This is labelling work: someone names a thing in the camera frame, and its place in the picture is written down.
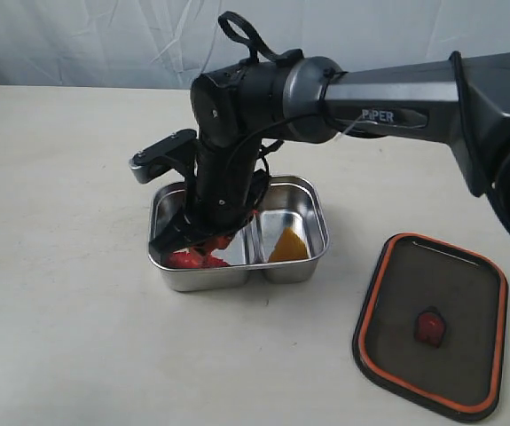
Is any yellow toy cheese wedge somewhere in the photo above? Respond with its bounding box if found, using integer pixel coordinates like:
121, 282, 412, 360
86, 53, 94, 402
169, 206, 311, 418
268, 227, 310, 263

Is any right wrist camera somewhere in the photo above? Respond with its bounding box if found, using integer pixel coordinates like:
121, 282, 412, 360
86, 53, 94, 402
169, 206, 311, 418
129, 129, 197, 185

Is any red toy sausage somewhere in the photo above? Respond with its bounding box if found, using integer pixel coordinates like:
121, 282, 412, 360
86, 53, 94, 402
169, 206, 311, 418
164, 251, 229, 269

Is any light blue backdrop cloth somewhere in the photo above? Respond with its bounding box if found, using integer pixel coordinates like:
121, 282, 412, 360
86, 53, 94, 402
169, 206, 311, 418
0, 1, 510, 89

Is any dark transparent lunch box lid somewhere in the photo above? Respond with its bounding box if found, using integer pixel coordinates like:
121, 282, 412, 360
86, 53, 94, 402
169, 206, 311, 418
351, 233, 508, 422

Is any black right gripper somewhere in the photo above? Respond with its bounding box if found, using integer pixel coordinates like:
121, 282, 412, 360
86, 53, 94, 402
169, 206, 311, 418
149, 137, 270, 262

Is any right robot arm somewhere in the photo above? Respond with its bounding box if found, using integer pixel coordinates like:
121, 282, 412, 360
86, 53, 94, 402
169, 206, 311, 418
150, 52, 510, 255

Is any steel two-compartment lunch box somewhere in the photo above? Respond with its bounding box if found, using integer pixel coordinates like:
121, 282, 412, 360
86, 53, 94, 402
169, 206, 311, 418
148, 175, 329, 292

